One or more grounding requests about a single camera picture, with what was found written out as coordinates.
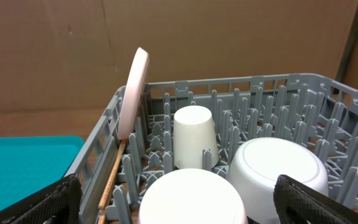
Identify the grey dishwasher rack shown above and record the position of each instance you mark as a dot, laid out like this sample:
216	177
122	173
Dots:
317	112

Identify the cream cup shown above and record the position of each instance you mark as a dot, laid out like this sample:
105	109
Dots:
193	132

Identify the pink small bowl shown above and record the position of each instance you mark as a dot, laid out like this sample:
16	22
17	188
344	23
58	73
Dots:
191	196

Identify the wooden chopstick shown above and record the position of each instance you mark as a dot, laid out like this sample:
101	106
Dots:
107	193

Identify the teal plastic tray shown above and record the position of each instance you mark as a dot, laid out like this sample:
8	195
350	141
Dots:
29	164

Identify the pink round plate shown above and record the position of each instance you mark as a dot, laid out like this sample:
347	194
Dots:
133	92

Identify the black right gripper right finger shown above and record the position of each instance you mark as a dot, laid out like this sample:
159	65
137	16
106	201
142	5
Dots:
296	203

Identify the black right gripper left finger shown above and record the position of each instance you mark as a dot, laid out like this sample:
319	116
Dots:
57	203

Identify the grey-green bowl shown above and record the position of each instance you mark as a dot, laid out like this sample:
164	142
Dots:
255	168

